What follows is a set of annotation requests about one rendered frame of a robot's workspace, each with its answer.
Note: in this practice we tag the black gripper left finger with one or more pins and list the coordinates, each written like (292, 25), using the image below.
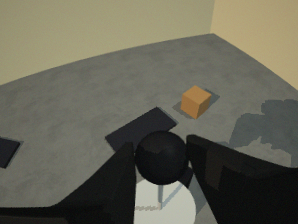
(108, 197)

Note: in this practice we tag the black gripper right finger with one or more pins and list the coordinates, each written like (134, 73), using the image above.
(241, 189)

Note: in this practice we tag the tan cube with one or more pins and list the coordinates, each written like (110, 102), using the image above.
(195, 101)

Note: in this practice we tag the dark grey flat rectangular slab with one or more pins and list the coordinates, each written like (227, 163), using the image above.
(133, 132)
(7, 148)

